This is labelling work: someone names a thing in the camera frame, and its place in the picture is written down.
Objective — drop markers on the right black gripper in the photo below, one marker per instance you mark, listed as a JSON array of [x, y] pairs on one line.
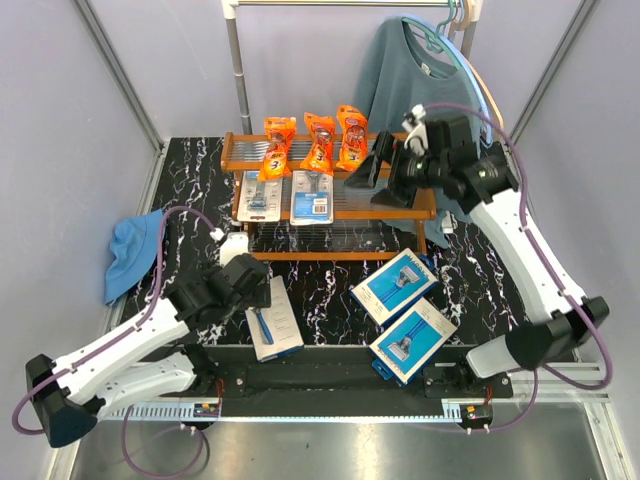
[[382, 149]]

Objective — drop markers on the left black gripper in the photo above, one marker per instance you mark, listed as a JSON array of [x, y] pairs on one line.
[[261, 296]]

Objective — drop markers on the white Harry's razor box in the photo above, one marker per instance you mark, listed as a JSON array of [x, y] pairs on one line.
[[274, 331]]

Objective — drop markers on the orange bic razor bag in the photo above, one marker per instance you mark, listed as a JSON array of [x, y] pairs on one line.
[[354, 145], [280, 132], [320, 156]]

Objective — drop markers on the Gillette razor blister pack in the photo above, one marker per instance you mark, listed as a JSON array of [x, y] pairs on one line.
[[311, 198]]

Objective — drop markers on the blue razor box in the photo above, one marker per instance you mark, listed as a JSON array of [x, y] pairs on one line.
[[394, 287], [404, 348]]

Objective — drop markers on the orange BIC razor bag front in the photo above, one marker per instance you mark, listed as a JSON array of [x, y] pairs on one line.
[[280, 132]]

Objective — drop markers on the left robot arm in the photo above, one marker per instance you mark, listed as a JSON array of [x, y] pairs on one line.
[[71, 394]]

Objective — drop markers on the Gillette razor pack on shelf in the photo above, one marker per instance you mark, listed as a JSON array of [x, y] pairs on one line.
[[259, 201]]

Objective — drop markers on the orange wooden three-tier shelf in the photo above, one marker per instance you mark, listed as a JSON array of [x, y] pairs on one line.
[[359, 231]]

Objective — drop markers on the light blue clothes hanger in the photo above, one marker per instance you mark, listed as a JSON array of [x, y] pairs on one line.
[[436, 41]]

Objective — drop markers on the teal t-shirt on hanger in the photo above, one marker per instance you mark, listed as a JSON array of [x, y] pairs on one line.
[[399, 73]]

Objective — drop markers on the blue cloth hat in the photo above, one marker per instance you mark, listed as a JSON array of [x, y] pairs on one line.
[[134, 249]]

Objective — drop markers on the wooden clothes hanger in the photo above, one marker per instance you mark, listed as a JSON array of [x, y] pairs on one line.
[[492, 100]]

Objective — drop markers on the metal clothes rack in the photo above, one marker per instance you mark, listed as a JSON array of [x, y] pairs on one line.
[[229, 10]]

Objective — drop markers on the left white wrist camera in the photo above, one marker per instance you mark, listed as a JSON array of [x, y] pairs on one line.
[[236, 243]]

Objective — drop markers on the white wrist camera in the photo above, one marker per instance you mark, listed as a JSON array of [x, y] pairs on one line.
[[236, 243], [414, 123]]

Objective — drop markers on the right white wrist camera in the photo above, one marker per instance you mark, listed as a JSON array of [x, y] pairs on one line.
[[414, 123]]

